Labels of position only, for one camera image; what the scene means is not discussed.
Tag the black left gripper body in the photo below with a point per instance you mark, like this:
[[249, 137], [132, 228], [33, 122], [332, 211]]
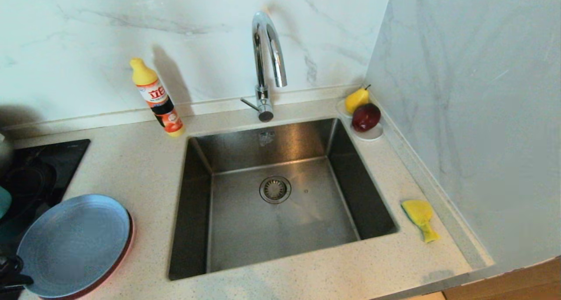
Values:
[[6, 269]]

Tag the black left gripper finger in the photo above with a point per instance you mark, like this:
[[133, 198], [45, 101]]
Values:
[[19, 281]]

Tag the blue-grey plate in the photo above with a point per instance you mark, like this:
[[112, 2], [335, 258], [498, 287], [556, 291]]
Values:
[[74, 247]]

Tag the teal bowl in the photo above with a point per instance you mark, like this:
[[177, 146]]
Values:
[[3, 201]]

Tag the pink plate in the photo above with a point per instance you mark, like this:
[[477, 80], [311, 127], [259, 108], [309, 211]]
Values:
[[125, 256]]

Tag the yellow-capped detergent bottle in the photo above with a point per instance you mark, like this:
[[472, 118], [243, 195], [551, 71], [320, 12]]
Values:
[[158, 100]]

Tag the chrome gooseneck faucet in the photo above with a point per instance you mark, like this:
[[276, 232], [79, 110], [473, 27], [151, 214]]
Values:
[[263, 41]]

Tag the yellow green sponge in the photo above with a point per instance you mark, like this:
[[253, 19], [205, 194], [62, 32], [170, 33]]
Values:
[[418, 212]]

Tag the stainless steel sink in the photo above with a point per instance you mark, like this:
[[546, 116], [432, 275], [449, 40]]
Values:
[[245, 243]]

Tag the black glass cooktop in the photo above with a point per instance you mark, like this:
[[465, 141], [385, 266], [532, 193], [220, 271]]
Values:
[[35, 168]]

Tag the round metal drain strainer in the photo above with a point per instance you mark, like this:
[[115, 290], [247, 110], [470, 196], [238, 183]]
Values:
[[275, 189]]

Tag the small white dish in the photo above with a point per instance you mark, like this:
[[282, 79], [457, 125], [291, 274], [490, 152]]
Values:
[[372, 135]]

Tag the yellow pear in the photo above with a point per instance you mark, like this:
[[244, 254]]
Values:
[[356, 99]]

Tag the dark red apple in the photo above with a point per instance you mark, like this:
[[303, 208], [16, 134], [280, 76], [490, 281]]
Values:
[[366, 117]]

